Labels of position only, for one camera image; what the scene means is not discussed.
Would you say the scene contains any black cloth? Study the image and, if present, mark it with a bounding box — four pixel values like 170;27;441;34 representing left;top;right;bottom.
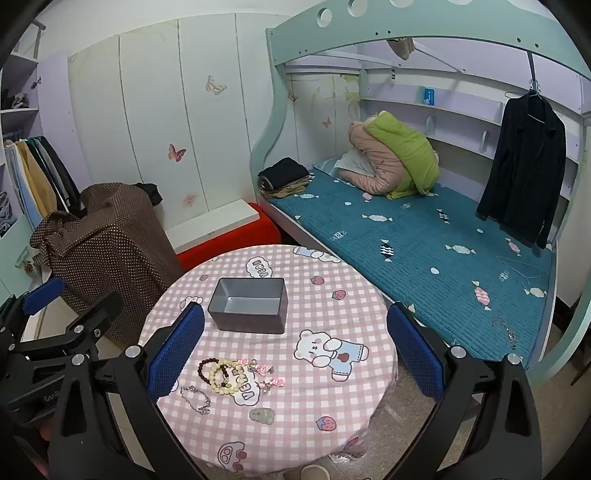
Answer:
134;183;163;207

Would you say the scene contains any brown polka dot cloth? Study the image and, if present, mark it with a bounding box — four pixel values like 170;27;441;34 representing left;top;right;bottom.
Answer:
28;183;185;344

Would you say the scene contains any red stool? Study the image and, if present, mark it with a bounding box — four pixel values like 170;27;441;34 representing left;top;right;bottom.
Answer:
175;203;281;271

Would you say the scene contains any hanging light blue garment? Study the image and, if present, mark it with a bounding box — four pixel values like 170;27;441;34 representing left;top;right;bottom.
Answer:
4;142;41;228

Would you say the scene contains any white board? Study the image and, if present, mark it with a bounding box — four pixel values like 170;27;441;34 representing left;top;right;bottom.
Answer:
165;199;262;254

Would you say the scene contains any dark red bead bracelet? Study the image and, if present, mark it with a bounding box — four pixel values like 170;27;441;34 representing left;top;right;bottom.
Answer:
198;357;232;385

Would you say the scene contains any silver chain bracelet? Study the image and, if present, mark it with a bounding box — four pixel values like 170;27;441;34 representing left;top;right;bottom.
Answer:
179;385;213;415

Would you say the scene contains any teal and white bunk bed frame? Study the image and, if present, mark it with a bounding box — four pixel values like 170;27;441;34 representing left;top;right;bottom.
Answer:
249;0;591;398

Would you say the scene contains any black hanging jacket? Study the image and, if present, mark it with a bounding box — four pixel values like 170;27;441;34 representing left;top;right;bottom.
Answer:
476;95;568;250

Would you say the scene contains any black folded garment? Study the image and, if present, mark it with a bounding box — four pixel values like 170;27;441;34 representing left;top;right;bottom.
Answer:
257;158;311;188

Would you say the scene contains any white pillow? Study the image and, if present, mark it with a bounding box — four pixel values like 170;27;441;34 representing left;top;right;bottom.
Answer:
332;150;376;179

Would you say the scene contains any hanging dark garment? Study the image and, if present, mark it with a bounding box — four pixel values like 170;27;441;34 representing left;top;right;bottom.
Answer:
39;136;85;216

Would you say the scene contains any grey metal box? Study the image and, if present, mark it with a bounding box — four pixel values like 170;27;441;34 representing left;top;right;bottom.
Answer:
207;277;289;335

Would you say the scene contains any tan folded garment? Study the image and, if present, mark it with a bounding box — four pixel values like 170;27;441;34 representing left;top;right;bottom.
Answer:
260;178;315;200

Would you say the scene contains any pink and green quilt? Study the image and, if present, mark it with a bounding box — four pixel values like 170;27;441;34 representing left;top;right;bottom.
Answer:
337;111;440;200

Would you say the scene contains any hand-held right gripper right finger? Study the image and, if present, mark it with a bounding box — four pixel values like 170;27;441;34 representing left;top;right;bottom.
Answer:
387;301;543;480

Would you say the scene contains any pink checkered tablecloth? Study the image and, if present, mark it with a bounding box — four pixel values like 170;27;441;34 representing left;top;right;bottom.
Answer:
139;244;399;478

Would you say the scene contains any teal candy print mattress pad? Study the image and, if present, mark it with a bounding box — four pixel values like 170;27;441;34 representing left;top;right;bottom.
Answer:
268;157;555;363

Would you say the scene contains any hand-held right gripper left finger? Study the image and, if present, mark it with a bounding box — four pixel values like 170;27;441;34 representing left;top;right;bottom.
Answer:
48;301;206;480

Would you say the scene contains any beige cloth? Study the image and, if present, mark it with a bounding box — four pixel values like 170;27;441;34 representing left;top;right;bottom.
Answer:
387;38;415;61

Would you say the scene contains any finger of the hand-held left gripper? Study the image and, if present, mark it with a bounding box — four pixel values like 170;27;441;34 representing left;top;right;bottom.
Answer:
0;277;65;324
18;291;124;357

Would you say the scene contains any cream bead bracelet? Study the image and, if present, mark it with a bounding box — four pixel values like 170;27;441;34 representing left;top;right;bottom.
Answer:
209;359;245;394

